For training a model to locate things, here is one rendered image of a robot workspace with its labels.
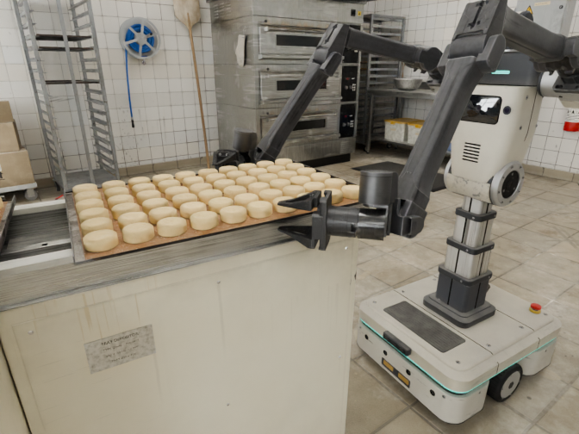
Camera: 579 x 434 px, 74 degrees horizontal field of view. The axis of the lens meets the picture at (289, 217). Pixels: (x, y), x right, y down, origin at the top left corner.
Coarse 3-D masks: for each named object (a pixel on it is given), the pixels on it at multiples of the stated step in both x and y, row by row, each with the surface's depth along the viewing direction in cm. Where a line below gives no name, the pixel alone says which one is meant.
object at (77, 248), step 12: (72, 204) 82; (348, 204) 81; (72, 216) 75; (300, 216) 76; (72, 228) 70; (240, 228) 70; (72, 240) 65; (180, 240) 64; (72, 252) 58; (120, 252) 60; (132, 252) 61
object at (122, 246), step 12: (204, 180) 99; (72, 192) 89; (336, 204) 81; (180, 216) 75; (276, 216) 75; (288, 216) 75; (156, 228) 69; (192, 228) 69; (216, 228) 69; (228, 228) 69; (120, 240) 64; (156, 240) 64; (168, 240) 64; (84, 252) 60; (96, 252) 60; (108, 252) 60
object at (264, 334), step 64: (256, 256) 76; (320, 256) 84; (0, 320) 57; (64, 320) 62; (128, 320) 67; (192, 320) 74; (256, 320) 81; (320, 320) 91; (64, 384) 65; (128, 384) 71; (192, 384) 78; (256, 384) 87; (320, 384) 99
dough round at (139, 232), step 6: (138, 222) 67; (144, 222) 67; (126, 228) 64; (132, 228) 64; (138, 228) 64; (144, 228) 64; (150, 228) 64; (126, 234) 63; (132, 234) 62; (138, 234) 63; (144, 234) 63; (150, 234) 64; (126, 240) 63; (132, 240) 63; (138, 240) 63; (144, 240) 63
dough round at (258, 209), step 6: (252, 204) 75; (258, 204) 75; (264, 204) 75; (270, 204) 75; (252, 210) 73; (258, 210) 73; (264, 210) 73; (270, 210) 74; (252, 216) 74; (258, 216) 74; (264, 216) 74
